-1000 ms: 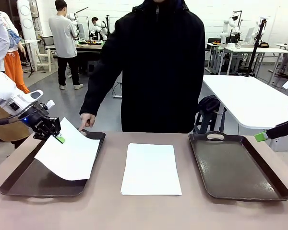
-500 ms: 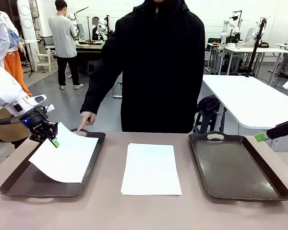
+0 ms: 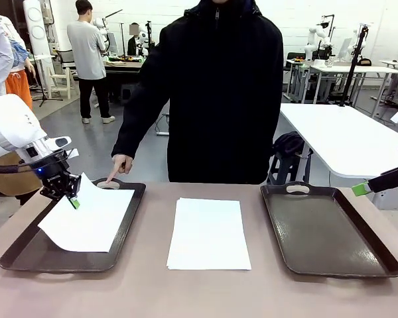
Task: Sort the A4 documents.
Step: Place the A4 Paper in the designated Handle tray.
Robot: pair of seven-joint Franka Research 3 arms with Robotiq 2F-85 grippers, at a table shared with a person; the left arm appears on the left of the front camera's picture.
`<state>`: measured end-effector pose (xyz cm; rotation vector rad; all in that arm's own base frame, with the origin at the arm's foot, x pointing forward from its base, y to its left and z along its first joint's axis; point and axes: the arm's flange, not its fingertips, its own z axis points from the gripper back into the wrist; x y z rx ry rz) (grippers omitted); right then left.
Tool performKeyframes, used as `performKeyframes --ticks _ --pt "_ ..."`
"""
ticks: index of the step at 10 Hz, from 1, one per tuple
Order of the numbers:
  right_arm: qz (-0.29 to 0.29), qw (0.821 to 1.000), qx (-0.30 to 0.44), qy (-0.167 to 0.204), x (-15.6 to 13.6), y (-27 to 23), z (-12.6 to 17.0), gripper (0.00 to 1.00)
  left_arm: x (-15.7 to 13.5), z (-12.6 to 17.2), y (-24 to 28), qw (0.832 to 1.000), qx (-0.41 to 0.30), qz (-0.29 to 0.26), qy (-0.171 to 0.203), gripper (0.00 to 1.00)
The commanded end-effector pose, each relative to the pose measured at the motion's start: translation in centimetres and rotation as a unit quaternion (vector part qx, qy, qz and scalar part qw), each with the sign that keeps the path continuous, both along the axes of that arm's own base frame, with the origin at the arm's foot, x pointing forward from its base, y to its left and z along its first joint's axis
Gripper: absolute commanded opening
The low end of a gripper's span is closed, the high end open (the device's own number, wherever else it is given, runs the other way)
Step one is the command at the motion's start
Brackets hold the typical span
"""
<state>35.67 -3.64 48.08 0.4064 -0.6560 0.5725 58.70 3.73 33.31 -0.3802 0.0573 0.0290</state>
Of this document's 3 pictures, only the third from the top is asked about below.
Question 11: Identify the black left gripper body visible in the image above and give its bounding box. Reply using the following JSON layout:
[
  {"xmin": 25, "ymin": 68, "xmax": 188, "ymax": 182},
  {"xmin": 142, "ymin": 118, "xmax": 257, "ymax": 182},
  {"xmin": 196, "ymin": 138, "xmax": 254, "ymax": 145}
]
[{"xmin": 36, "ymin": 150, "xmax": 77, "ymax": 189}]

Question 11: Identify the white A4 sheet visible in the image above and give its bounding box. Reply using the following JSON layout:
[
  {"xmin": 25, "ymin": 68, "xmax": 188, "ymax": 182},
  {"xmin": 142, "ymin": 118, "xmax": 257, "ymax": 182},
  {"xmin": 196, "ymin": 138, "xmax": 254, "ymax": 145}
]
[{"xmin": 37, "ymin": 172, "xmax": 136, "ymax": 254}]

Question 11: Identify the person's right hand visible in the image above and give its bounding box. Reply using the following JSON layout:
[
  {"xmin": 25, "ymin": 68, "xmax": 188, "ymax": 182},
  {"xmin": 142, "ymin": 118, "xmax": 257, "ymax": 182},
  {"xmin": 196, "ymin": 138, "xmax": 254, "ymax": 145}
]
[{"xmin": 105, "ymin": 154, "xmax": 134, "ymax": 184}]

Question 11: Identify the brown cardboard box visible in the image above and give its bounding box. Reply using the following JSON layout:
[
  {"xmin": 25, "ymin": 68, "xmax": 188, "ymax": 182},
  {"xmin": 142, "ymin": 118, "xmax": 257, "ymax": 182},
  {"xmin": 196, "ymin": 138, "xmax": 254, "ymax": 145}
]
[{"xmin": 0, "ymin": 155, "xmax": 42, "ymax": 197}]

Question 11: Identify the large white table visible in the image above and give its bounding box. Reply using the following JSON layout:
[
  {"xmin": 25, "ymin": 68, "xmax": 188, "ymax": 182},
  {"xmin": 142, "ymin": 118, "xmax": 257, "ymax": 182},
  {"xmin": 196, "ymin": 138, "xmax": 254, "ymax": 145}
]
[{"xmin": 278, "ymin": 103, "xmax": 398, "ymax": 176}]

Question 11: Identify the brown plastic tray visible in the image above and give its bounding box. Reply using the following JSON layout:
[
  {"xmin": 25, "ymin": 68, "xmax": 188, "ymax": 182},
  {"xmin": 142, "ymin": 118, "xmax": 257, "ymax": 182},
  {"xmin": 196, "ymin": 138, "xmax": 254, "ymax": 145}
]
[
  {"xmin": 0, "ymin": 178, "xmax": 147, "ymax": 274},
  {"xmin": 260, "ymin": 181, "xmax": 398, "ymax": 278}
]

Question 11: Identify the white wooden chair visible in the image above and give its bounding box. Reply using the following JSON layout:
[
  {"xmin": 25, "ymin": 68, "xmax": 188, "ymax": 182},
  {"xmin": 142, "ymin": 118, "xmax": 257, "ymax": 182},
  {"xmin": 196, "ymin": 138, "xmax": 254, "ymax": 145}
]
[{"xmin": 49, "ymin": 64, "xmax": 77, "ymax": 100}]

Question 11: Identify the white background desk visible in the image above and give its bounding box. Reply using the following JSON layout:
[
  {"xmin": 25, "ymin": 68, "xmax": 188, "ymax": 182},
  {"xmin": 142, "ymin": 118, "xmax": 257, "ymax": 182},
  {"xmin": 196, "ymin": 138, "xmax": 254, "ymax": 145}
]
[{"xmin": 310, "ymin": 64, "xmax": 398, "ymax": 103}]

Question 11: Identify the black tripod stand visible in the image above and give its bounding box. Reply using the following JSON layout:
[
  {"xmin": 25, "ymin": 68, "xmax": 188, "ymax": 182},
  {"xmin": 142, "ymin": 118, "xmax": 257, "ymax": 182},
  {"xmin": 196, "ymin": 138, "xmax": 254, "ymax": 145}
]
[{"xmin": 338, "ymin": 25, "xmax": 369, "ymax": 107}]

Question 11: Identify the black step stool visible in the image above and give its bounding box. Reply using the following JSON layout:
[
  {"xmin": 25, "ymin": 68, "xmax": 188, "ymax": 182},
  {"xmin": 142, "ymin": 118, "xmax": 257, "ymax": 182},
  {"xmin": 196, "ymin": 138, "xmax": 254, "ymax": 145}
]
[{"xmin": 267, "ymin": 152, "xmax": 314, "ymax": 185}]

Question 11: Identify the black mesh office chair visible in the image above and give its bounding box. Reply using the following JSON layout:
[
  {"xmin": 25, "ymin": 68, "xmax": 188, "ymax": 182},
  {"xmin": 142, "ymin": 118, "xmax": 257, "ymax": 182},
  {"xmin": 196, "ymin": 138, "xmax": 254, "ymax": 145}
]
[{"xmin": 55, "ymin": 48, "xmax": 79, "ymax": 83}]

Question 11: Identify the person in grey shirt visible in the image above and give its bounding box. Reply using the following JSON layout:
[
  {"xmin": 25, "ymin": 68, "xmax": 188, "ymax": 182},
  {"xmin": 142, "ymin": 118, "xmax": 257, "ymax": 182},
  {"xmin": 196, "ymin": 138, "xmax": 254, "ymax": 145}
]
[{"xmin": 66, "ymin": 0, "xmax": 116, "ymax": 125}]

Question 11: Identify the mannequin with orange trousers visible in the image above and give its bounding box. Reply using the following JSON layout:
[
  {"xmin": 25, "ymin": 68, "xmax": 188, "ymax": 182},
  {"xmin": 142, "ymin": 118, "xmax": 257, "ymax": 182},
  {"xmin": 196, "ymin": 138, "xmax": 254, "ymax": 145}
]
[{"xmin": 0, "ymin": 3, "xmax": 36, "ymax": 110}]

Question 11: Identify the white A4 paper stack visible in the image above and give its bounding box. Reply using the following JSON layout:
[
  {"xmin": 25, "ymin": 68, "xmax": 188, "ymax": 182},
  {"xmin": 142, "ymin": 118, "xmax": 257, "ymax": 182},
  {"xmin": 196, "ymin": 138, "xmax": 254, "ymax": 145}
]
[{"xmin": 166, "ymin": 197, "xmax": 253, "ymax": 271}]

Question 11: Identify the white tall air conditioner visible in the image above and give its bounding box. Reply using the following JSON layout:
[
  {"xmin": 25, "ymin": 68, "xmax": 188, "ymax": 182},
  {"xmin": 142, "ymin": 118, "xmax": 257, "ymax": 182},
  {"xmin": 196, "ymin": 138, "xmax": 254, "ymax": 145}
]
[{"xmin": 22, "ymin": 0, "xmax": 52, "ymax": 57}]

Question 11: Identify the seated person in black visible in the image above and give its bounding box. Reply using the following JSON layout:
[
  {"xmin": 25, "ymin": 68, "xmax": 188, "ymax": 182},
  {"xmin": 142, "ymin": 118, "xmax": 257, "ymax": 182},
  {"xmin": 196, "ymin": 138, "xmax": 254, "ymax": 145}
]
[{"xmin": 127, "ymin": 22, "xmax": 143, "ymax": 56}]

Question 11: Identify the person in black jacket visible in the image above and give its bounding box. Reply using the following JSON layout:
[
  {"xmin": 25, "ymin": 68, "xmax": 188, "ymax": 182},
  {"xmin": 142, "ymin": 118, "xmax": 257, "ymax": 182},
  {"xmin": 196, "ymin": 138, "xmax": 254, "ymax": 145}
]
[{"xmin": 111, "ymin": 0, "xmax": 285, "ymax": 185}]

